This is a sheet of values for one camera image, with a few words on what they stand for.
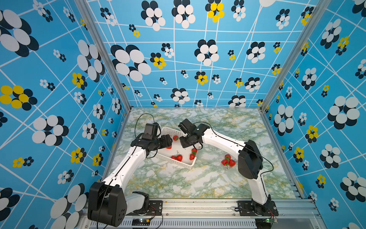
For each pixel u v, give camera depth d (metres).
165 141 0.74
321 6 0.68
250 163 0.51
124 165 0.48
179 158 0.89
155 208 0.73
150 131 0.64
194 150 0.91
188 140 0.75
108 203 0.39
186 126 0.69
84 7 0.68
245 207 0.73
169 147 0.96
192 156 0.89
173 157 0.89
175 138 0.99
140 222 0.72
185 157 0.91
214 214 0.73
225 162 0.86
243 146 0.52
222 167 0.88
